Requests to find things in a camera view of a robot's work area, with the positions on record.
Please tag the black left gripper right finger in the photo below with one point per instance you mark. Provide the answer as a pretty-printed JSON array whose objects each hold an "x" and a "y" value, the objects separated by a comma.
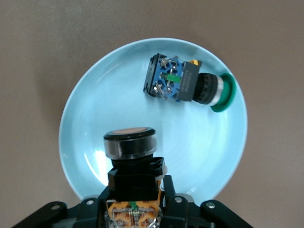
[{"x": 213, "y": 213}]

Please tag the orange push button switch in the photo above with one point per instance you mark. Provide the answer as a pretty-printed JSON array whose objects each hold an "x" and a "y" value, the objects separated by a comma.
[{"x": 130, "y": 142}]

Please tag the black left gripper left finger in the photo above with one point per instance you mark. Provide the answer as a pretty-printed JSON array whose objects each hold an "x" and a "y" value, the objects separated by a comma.
[{"x": 57, "y": 213}]

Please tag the light blue round plate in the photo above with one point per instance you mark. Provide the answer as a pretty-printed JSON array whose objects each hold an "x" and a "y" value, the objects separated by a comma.
[{"x": 118, "y": 107}]

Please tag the green push button switch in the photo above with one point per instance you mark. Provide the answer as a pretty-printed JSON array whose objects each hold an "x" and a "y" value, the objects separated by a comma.
[{"x": 171, "y": 80}]

